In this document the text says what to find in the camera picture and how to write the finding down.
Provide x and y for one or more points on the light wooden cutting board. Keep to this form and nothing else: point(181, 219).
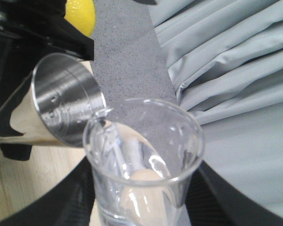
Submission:
point(45, 178)

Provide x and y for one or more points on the yellow lemon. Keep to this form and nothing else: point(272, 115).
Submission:
point(82, 15)

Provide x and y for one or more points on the clear glass beaker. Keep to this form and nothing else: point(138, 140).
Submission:
point(143, 153)

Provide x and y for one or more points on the steel double jigger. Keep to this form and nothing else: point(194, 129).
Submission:
point(52, 105)

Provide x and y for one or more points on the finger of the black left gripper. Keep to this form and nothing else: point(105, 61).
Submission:
point(17, 152)
point(61, 34)

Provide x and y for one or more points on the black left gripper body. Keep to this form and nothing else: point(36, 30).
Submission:
point(2, 47)

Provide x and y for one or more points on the grey curtain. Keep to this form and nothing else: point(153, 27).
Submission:
point(225, 62)

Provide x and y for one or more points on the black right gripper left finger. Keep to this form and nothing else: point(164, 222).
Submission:
point(46, 191)

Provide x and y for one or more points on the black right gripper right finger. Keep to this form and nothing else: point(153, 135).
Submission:
point(212, 201)

